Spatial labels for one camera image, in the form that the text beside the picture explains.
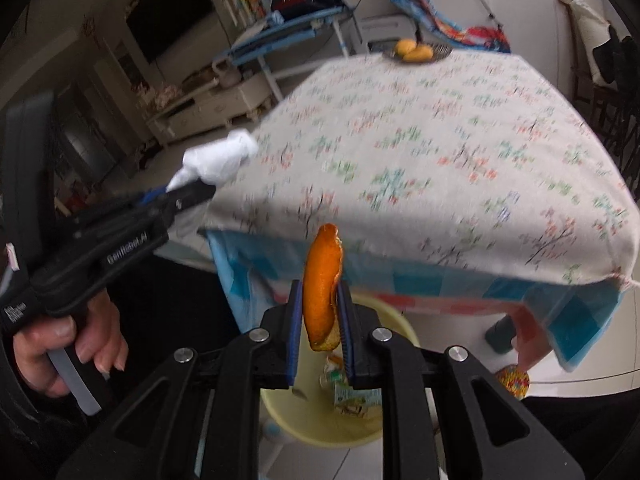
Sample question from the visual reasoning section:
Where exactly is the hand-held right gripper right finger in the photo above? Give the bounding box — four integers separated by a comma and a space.
337, 280, 586, 480

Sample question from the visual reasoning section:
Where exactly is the orange dotted round object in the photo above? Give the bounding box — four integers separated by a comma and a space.
495, 366, 531, 401

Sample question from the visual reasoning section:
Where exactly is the black wall television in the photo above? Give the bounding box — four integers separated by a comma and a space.
125, 0, 216, 65

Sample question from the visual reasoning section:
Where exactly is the blue checked tablecloth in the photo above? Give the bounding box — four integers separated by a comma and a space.
206, 227, 628, 373

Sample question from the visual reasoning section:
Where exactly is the colourful printed bag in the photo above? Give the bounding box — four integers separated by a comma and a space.
390, 0, 512, 54

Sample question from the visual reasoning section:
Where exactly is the table with floral cloth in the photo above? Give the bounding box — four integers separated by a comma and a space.
200, 50, 632, 286

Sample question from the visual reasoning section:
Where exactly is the cream television stand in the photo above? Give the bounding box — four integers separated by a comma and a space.
145, 75, 276, 147

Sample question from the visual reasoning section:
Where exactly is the white paper tissue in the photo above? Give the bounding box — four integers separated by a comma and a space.
166, 129, 260, 193

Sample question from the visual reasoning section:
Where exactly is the woven fruit plate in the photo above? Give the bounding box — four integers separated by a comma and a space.
382, 42, 452, 65

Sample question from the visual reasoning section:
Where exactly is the row of books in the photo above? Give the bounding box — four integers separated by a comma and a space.
231, 0, 278, 26

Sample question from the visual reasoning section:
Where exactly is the person's left leg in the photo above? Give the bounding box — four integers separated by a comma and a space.
102, 245, 241, 376

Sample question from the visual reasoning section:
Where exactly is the yellow basin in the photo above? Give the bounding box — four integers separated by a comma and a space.
260, 305, 421, 448

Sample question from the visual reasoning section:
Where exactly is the blue study desk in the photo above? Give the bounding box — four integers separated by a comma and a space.
227, 5, 358, 103

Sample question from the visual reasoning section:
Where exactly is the person's left hand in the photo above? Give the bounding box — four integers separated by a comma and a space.
12, 290, 130, 398

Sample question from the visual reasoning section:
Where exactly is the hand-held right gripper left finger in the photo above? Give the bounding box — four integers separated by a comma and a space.
57, 280, 305, 480

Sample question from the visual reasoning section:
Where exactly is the orange carrot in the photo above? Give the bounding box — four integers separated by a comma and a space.
302, 223, 346, 352

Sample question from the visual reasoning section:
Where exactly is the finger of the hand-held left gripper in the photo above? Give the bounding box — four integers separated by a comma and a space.
142, 182, 217, 217
132, 186, 168, 207

